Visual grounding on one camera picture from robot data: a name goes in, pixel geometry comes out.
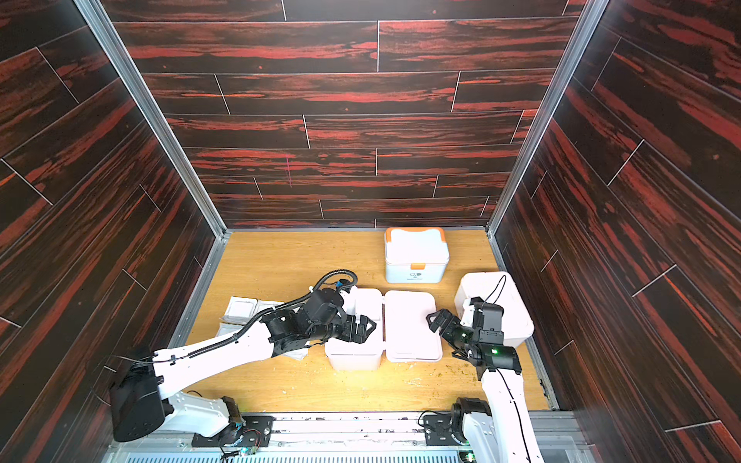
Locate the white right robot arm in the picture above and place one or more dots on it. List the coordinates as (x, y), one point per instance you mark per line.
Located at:
(499, 428)

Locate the white orange-trimmed medicine chest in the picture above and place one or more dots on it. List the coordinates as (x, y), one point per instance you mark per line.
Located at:
(417, 255)

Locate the white gauze packet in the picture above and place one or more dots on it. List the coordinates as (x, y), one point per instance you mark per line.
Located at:
(298, 355)
(264, 305)
(240, 310)
(228, 329)

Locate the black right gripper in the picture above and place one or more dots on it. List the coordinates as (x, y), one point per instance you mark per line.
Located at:
(454, 333)

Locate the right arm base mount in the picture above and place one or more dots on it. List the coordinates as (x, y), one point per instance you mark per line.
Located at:
(438, 428)

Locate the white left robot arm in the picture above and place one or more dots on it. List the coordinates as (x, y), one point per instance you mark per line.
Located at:
(151, 396)

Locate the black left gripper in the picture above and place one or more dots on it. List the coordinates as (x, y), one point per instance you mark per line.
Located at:
(361, 336)

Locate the pink medicine chest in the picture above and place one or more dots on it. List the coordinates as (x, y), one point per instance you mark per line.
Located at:
(402, 334)

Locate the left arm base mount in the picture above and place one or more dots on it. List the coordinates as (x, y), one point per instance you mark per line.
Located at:
(254, 432)

